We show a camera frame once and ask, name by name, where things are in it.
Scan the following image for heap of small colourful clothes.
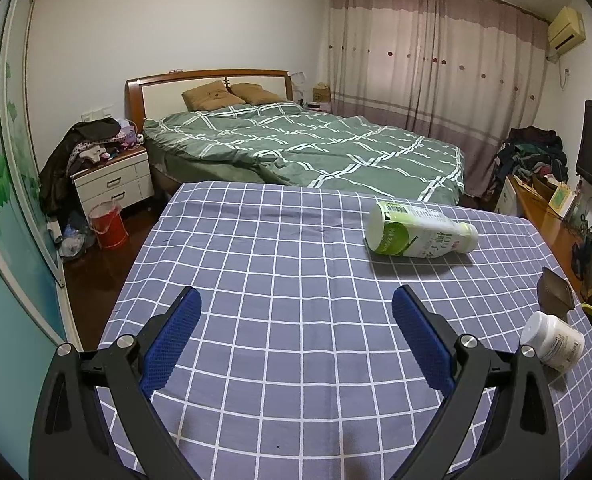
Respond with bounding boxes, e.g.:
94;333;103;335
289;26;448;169
73;119;147;163

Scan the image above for leaf print wardrobe door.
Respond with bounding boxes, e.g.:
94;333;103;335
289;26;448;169
0;0;84;480

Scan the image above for pink beige curtain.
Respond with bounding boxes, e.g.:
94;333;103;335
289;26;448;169
323;0;550;197

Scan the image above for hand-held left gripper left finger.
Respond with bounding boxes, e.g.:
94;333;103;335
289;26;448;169
28;286;203;480

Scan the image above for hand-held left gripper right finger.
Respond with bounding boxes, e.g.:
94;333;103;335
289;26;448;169
392;285;561;480

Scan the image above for pile of dark clothes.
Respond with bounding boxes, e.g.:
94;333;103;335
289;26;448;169
490;127;570;202

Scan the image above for white pill bottle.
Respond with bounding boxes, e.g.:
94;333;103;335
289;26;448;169
520;311;586;373

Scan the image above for green plaid blanket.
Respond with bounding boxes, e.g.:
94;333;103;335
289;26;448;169
142;102;466;206

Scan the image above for brown pillow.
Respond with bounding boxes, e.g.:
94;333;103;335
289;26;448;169
182;82;247;111
229;82;287;106

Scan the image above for cream air conditioner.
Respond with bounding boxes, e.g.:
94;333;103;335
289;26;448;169
546;6;587;55

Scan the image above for white nightstand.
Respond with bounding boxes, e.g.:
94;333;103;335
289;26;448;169
72;147;155;217

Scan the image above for green and white drink bottle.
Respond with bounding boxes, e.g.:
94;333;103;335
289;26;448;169
366;201;479;260

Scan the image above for crumpled plastic bags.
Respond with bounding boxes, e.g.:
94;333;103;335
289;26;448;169
55;217;98;259

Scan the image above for blue checked tablecloth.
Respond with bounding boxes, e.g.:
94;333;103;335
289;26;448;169
98;180;592;480

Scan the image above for wooden bed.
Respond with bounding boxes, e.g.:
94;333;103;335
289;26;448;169
125;69;297;133

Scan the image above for wooden desk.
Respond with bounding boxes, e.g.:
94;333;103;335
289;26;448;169
494;175;592;292

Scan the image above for red bucket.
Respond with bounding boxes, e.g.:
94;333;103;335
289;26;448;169
87;200;129;250

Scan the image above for green and yellow box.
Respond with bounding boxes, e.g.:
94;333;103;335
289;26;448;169
548;182;575;219

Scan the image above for brown box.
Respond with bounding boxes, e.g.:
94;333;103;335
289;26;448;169
536;266;576;322

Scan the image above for dark jacket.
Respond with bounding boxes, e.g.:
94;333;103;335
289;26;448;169
38;118;123;217

